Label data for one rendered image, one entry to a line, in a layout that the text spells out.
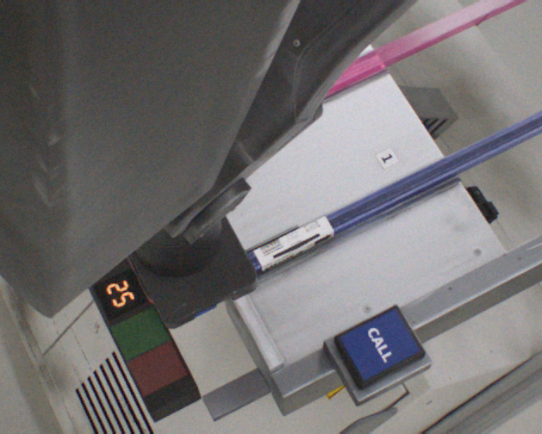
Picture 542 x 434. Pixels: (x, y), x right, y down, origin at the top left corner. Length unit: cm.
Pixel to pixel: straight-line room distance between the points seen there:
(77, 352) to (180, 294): 78
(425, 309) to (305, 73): 33
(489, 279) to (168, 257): 26
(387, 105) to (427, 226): 11
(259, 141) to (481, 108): 109
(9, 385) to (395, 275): 88
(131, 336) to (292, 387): 13
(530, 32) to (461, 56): 123
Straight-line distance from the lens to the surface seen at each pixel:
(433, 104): 134
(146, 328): 79
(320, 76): 48
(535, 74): 284
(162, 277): 66
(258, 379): 80
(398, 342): 73
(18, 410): 155
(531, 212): 145
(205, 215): 51
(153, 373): 78
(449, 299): 78
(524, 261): 80
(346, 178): 82
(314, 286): 78
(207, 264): 66
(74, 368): 145
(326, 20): 48
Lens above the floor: 120
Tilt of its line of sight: 34 degrees down
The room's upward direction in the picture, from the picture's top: 45 degrees clockwise
